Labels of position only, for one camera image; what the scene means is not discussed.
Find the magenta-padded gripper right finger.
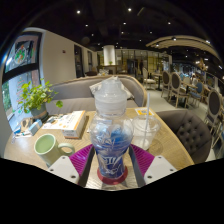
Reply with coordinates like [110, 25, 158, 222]
[128, 143, 178, 188]

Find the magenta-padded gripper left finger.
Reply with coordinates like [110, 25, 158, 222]
[46, 143, 96, 188]

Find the clear bottle with blue label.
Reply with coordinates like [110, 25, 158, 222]
[89, 76, 134, 180]

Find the clear plastic cup with straw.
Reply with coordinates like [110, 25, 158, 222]
[130, 93, 162, 151]

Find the light green ceramic mug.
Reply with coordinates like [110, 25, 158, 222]
[33, 133, 76, 167]

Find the white book with orange print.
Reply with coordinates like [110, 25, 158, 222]
[43, 110, 87, 140]

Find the yellow card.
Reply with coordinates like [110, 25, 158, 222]
[134, 108, 155, 118]

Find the grey tufted armchair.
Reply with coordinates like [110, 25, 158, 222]
[155, 109, 213, 165]

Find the blue tissue pack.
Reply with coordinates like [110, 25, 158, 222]
[28, 118, 44, 136]

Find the grey upholstered wooden sofa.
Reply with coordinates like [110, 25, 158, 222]
[44, 73, 148, 116]

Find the green potted plant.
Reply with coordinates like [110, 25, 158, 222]
[18, 79, 64, 122]

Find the group of dining chairs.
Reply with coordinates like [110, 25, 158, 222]
[141, 66, 224, 151]

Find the colourful window poster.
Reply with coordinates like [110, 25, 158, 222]
[4, 33, 43, 73]

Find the group of ceiling spotlights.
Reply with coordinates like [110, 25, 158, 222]
[74, 6, 214, 44]

